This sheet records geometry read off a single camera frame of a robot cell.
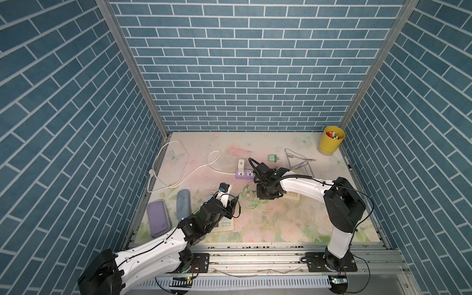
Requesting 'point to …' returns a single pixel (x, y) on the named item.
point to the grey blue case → (183, 204)
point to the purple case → (158, 219)
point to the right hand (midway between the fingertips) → (261, 196)
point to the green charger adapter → (273, 158)
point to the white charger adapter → (241, 166)
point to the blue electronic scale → (225, 224)
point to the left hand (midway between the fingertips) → (238, 197)
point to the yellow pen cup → (331, 139)
